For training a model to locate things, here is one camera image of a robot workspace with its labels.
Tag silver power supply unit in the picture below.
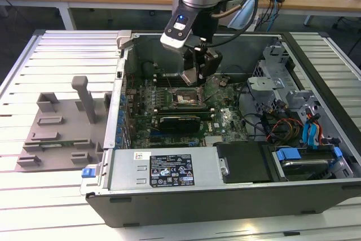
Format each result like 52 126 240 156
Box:
108 147 223 191

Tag silver hard disk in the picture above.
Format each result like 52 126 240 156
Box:
280 159 330 181

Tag white labelled device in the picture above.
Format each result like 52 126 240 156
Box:
249 16 260 32

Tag grey parts rack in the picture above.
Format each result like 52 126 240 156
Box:
16 76 113 173

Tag black plastic shroud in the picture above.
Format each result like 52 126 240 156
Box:
213 141 276 184

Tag black graphics card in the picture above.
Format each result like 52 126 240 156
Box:
152 115 201 134

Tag CPU socket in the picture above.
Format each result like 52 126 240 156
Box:
168 86 206 109

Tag grey case release latch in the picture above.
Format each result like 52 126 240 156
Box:
116 30 133 50

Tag green RAM stick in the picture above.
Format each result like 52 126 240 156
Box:
41 140 76 148

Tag metal drive cage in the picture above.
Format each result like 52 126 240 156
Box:
246 43 325 140

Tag black cylindrical part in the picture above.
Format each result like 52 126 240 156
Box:
142 61 155 77

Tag green motherboard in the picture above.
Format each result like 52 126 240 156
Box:
124 76 250 148

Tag blue flat wire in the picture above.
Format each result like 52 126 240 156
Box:
301 122 311 145
308 113 322 152

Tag silver square CPU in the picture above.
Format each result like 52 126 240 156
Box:
180 67 199 87

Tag metal socket cover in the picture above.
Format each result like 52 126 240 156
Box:
200 78 220 102

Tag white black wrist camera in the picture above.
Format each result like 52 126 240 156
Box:
160 12 199 53

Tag yellow red power wires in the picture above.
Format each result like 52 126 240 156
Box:
265 118 305 142

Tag black open PC case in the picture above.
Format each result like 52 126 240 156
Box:
80 30 361 228

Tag blue disk carrier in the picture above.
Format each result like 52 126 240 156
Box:
275 146 302 165

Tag red flat wire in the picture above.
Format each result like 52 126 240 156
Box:
316 122 324 146

